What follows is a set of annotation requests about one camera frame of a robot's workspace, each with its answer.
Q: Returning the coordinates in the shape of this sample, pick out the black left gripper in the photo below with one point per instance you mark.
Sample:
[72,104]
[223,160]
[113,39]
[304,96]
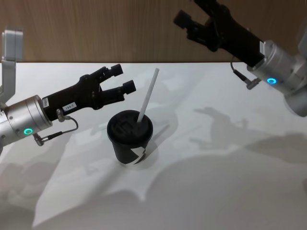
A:
[72,95]

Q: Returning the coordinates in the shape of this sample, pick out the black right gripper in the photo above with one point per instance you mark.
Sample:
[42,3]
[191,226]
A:
[237,38]

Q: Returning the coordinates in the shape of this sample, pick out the black plastic cup lid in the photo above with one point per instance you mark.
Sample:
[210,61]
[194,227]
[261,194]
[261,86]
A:
[124,129]

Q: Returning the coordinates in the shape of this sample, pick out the white drinking straw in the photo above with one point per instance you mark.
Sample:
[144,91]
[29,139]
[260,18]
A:
[148,95]

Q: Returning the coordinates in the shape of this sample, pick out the black paper cup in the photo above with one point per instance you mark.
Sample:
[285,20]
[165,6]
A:
[124,153]

